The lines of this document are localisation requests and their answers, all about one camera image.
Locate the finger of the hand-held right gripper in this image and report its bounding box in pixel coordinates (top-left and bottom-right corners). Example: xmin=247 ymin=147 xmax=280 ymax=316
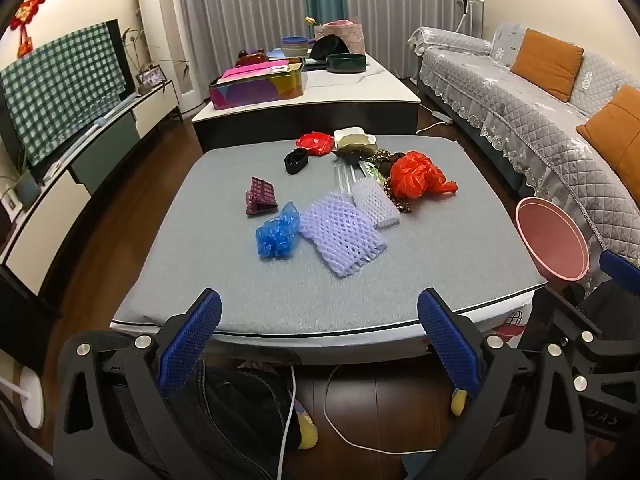
xmin=599 ymin=249 xmax=640 ymax=293
xmin=532 ymin=282 xmax=606 ymax=341

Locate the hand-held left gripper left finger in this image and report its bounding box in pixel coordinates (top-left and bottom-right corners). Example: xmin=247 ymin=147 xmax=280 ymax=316
xmin=52 ymin=287 xmax=223 ymax=480

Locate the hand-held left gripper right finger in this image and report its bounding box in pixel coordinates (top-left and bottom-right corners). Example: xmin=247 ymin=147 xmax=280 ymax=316
xmin=417 ymin=287 xmax=590 ymax=480

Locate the pink plastic bin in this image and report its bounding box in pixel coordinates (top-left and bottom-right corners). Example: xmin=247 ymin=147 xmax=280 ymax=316
xmin=515 ymin=196 xmax=592 ymax=281

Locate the blue plastic bag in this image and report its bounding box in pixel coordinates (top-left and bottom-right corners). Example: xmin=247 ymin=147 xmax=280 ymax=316
xmin=256 ymin=201 xmax=301 ymax=261

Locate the purple foam net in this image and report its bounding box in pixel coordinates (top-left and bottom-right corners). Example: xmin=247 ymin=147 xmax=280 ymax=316
xmin=298 ymin=191 xmax=388 ymax=279

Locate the white foam net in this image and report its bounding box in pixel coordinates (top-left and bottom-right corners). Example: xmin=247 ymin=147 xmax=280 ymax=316
xmin=351 ymin=180 xmax=402 ymax=228

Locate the maroon patterned packet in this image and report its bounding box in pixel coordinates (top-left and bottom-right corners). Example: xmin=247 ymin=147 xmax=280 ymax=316
xmin=245 ymin=176 xmax=279 ymax=217

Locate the large orange plastic bag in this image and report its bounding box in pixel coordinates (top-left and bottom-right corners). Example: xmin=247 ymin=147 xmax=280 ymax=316
xmin=390 ymin=151 xmax=458 ymax=200

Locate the green packet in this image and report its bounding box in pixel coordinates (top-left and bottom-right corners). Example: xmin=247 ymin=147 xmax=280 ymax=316
xmin=359 ymin=160 xmax=386 ymax=183

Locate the brown floral scarf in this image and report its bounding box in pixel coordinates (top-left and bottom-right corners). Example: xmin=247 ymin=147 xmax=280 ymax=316
xmin=370 ymin=148 xmax=416 ymax=215

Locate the clear plastic wrapper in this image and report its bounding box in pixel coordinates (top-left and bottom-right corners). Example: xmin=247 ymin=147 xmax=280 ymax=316
xmin=334 ymin=157 xmax=358 ymax=196

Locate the black hair band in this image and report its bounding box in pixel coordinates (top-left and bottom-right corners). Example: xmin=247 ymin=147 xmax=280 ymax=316
xmin=284 ymin=149 xmax=311 ymax=175

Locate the beige paper wrapper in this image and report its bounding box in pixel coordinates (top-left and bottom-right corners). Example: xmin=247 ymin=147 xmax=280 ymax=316
xmin=336 ymin=141 xmax=378 ymax=162

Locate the white tissue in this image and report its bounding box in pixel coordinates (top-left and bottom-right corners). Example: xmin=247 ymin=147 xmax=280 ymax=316
xmin=334 ymin=127 xmax=377 ymax=151

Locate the small red plastic bag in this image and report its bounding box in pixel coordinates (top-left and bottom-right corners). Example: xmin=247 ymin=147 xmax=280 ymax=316
xmin=296 ymin=131 xmax=335 ymax=157

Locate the white printed storage box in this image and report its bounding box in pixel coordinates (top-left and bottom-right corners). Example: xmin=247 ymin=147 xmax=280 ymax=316
xmin=492 ymin=310 xmax=531 ymax=346

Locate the grey foam mat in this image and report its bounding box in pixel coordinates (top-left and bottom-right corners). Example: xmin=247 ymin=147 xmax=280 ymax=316
xmin=110 ymin=135 xmax=548 ymax=346

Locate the person's leg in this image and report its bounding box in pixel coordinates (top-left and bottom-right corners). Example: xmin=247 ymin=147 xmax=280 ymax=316
xmin=200 ymin=360 xmax=301 ymax=480

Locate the orange cushion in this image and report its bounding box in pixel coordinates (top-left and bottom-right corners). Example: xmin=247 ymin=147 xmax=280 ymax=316
xmin=576 ymin=85 xmax=640 ymax=206
xmin=511 ymin=28 xmax=585 ymax=103

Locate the white round base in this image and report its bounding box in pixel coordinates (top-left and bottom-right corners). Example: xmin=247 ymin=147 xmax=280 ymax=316
xmin=20 ymin=365 xmax=46 ymax=428

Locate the grey quilted sofa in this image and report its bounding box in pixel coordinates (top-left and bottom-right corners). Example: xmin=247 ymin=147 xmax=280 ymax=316
xmin=409 ymin=22 xmax=640 ymax=296

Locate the white and green TV cabinet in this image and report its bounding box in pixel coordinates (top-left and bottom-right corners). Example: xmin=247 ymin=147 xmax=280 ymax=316
xmin=0 ymin=80 xmax=181 ymax=311

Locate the white rod blue tip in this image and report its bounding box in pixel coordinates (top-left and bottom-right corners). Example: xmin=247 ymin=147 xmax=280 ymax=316
xmin=65 ymin=95 xmax=136 ymax=161

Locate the colourful rectangular box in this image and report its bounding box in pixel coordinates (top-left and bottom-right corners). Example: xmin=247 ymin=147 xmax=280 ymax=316
xmin=208 ymin=62 xmax=306 ymax=110

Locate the white top coffee table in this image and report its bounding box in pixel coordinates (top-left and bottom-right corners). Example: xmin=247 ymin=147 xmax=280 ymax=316
xmin=191 ymin=52 xmax=421 ymax=153

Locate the pink card sheet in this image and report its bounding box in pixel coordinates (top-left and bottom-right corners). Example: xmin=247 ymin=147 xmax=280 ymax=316
xmin=222 ymin=60 xmax=291 ymax=81

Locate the green checkered cloth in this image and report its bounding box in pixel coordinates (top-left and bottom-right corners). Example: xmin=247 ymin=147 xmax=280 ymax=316
xmin=0 ymin=22 xmax=127 ymax=167

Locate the dark green round tin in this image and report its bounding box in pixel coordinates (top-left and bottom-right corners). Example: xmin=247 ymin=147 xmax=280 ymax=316
xmin=326 ymin=52 xmax=368 ymax=74

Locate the black television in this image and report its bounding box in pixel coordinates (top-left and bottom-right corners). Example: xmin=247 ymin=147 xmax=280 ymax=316
xmin=0 ymin=18 xmax=137 ymax=181

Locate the white standing air conditioner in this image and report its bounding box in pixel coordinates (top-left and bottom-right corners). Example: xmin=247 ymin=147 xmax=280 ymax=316
xmin=135 ymin=0 xmax=198 ymax=113

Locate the stack of coloured bowls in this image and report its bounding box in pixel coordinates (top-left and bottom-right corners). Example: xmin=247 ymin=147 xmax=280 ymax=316
xmin=281 ymin=36 xmax=317 ymax=58

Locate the black hat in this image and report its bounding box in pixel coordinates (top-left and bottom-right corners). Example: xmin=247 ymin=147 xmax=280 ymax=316
xmin=310 ymin=35 xmax=351 ymax=61

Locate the pink quilted bag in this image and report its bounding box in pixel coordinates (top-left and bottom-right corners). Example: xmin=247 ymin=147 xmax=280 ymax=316
xmin=322 ymin=19 xmax=364 ymax=55

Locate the grey curtain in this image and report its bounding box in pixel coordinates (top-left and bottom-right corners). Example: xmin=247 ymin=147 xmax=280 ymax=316
xmin=345 ymin=0 xmax=483 ymax=81
xmin=167 ymin=0 xmax=308 ymax=81

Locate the grey floor cable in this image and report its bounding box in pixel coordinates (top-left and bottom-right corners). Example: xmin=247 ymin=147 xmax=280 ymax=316
xmin=272 ymin=365 xmax=297 ymax=480

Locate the white floor cable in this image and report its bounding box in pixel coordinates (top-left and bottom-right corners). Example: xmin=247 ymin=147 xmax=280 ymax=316
xmin=324 ymin=362 xmax=436 ymax=456

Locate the small photo frame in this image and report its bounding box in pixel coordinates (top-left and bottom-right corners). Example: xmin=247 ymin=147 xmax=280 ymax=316
xmin=136 ymin=65 xmax=166 ymax=92

